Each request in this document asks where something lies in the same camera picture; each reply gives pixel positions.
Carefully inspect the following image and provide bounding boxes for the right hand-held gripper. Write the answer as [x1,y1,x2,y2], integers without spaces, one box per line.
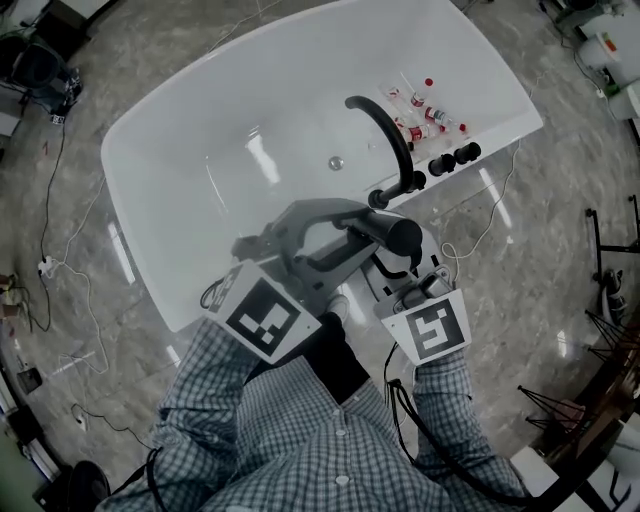
[362,229,475,366]

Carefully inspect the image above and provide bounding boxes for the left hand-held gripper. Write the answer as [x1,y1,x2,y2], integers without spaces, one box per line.
[201,197,375,365]

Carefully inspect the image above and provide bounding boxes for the black handheld shower head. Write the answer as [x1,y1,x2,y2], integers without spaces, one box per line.
[347,208,425,257]

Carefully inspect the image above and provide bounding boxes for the person's right forearm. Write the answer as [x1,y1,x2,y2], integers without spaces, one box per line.
[409,347,476,451]

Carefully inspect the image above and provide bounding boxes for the person's left forearm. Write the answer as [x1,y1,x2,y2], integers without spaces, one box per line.
[159,319,281,431]

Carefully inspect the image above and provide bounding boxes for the white bathtub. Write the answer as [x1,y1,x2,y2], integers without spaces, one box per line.
[99,0,545,334]

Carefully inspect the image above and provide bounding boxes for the person's white shoe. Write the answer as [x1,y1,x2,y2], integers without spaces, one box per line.
[323,294,351,321]

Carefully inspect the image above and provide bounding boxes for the person's black trousers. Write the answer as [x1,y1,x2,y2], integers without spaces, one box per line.
[299,310,372,405]

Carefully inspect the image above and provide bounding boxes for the black gooseneck faucet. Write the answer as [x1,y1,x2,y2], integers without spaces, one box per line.
[343,94,416,195]

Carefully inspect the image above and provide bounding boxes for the pile of clear plastic bottles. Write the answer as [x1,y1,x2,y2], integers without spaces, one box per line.
[379,74,471,151]

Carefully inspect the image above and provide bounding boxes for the whiteboard on black stand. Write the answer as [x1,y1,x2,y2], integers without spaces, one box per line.
[584,192,640,281]

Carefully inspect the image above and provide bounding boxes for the person's checked shirt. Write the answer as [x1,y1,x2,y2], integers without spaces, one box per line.
[94,317,531,512]

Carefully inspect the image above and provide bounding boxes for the wooden table with hairpin legs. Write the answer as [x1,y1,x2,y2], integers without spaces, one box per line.
[517,299,640,461]

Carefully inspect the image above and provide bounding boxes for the dark wooden cabinet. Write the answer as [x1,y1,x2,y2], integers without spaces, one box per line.
[37,0,91,49]

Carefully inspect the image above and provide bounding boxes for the black armchair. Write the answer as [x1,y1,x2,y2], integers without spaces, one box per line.
[0,42,66,101]

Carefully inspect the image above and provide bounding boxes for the black round fan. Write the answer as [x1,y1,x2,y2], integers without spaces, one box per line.
[32,459,111,512]

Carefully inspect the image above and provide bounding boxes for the white floor cable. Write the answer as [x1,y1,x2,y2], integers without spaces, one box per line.
[439,137,524,281]
[37,179,109,274]
[57,259,111,376]

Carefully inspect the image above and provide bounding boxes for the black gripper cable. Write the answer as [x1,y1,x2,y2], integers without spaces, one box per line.
[142,447,169,512]
[382,342,531,501]

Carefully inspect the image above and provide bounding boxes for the black floor cable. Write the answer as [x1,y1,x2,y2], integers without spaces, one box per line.
[37,119,69,334]

